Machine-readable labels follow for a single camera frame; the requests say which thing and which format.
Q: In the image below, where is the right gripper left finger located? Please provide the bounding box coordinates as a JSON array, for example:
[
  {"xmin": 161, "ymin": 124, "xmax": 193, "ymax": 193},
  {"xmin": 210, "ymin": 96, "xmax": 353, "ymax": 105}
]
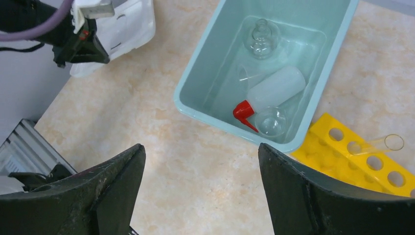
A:
[{"xmin": 0, "ymin": 144, "xmax": 146, "ymax": 235}]

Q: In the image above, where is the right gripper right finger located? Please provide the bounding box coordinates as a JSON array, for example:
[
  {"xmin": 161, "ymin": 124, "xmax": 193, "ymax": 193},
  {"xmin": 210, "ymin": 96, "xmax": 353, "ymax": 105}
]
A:
[{"xmin": 258, "ymin": 143, "xmax": 415, "ymax": 235}]

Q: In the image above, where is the yellow test tube rack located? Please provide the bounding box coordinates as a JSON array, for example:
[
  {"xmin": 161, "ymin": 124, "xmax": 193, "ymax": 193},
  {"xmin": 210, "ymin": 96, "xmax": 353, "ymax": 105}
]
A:
[{"xmin": 291, "ymin": 113, "xmax": 415, "ymax": 197}]

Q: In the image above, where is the white plastic lid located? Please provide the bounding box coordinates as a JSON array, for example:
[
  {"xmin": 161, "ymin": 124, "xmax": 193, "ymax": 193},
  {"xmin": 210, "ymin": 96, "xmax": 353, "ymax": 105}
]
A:
[{"xmin": 69, "ymin": 0, "xmax": 156, "ymax": 78}]

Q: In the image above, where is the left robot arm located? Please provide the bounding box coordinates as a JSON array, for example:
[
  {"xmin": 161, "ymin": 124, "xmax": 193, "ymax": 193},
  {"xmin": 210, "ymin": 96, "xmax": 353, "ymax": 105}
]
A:
[{"xmin": 0, "ymin": 0, "xmax": 110, "ymax": 68}]

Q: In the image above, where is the red-capped wash bottle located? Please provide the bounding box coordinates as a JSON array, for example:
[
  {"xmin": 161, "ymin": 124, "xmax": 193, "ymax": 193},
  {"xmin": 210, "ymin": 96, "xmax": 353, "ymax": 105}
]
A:
[{"xmin": 233, "ymin": 66, "xmax": 306, "ymax": 133}]

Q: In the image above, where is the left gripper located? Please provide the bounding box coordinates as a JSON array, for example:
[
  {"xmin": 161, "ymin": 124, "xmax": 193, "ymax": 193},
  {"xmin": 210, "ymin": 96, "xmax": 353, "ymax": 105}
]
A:
[{"xmin": 35, "ymin": 13, "xmax": 110, "ymax": 67}]

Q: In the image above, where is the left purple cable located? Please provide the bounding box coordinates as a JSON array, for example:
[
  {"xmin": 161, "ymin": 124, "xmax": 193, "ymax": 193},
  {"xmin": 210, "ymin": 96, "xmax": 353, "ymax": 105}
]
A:
[{"xmin": 0, "ymin": 0, "xmax": 74, "ymax": 42}]

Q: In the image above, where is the clear glass beaker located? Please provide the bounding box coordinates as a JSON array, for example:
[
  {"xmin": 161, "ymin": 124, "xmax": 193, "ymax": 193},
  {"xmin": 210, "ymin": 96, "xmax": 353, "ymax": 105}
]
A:
[
  {"xmin": 254, "ymin": 107, "xmax": 288, "ymax": 138},
  {"xmin": 243, "ymin": 19, "xmax": 281, "ymax": 60}
]

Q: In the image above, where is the clear test tube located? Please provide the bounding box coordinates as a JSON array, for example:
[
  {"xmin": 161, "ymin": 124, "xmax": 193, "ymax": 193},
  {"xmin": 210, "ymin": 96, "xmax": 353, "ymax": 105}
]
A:
[{"xmin": 347, "ymin": 134, "xmax": 405, "ymax": 155}]

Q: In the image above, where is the clear glass beaker front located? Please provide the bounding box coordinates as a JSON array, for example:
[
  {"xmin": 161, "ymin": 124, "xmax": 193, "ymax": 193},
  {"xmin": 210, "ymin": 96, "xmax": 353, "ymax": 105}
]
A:
[{"xmin": 243, "ymin": 19, "xmax": 281, "ymax": 60}]

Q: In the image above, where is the teal plastic bin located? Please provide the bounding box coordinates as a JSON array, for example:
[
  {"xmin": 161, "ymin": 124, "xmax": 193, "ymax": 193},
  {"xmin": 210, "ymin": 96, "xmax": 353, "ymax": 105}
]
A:
[{"xmin": 174, "ymin": 0, "xmax": 358, "ymax": 153}]

